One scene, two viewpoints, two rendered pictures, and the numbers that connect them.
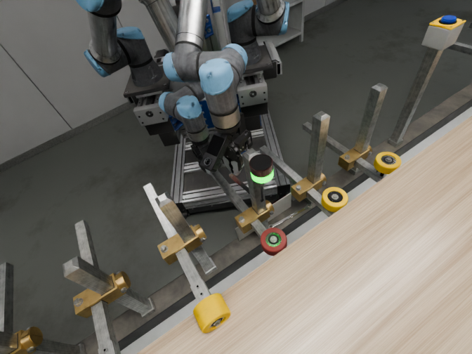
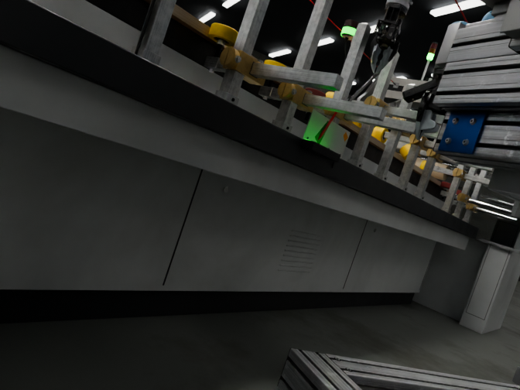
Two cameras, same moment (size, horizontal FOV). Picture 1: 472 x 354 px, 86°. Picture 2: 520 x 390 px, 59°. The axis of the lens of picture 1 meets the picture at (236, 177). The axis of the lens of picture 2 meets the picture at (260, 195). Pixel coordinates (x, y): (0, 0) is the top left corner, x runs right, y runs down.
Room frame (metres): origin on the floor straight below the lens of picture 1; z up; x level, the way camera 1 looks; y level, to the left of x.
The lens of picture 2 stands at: (1.74, -0.97, 0.55)
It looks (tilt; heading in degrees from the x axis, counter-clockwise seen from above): 2 degrees down; 150
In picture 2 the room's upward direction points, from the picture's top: 19 degrees clockwise
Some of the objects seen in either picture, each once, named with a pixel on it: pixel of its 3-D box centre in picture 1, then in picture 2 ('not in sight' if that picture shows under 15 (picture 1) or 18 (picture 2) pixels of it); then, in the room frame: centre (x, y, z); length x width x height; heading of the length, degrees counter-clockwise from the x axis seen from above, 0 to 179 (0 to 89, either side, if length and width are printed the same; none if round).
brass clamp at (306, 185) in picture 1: (308, 185); (296, 96); (0.55, -0.26, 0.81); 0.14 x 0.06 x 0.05; 111
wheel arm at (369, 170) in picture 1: (340, 149); (265, 72); (0.70, -0.46, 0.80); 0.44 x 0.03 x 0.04; 21
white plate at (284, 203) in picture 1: (265, 216); (328, 135); (0.51, -0.07, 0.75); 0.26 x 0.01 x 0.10; 111
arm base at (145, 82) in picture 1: (144, 68); not in sight; (1.26, 0.30, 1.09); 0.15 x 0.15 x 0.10
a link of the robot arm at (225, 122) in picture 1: (224, 114); (398, 4); (0.55, -0.01, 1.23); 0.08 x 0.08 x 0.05
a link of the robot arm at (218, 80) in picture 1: (219, 86); not in sight; (0.55, -0.01, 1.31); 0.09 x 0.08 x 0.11; 154
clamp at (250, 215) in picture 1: (255, 215); (337, 111); (0.46, -0.03, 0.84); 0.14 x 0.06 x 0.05; 111
